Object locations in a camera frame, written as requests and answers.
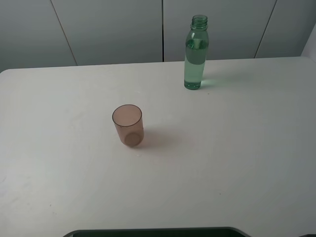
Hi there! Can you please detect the green transparent water bottle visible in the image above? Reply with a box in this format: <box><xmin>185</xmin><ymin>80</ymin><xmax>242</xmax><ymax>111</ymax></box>
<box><xmin>184</xmin><ymin>15</ymin><xmax>209</xmax><ymax>90</ymax></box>

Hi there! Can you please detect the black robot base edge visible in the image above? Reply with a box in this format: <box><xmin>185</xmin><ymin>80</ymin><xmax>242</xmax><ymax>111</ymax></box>
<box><xmin>65</xmin><ymin>227</ymin><xmax>249</xmax><ymax>237</ymax></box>

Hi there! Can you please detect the pink translucent plastic cup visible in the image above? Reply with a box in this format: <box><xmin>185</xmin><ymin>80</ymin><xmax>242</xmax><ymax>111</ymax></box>
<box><xmin>112</xmin><ymin>104</ymin><xmax>144</xmax><ymax>147</ymax></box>

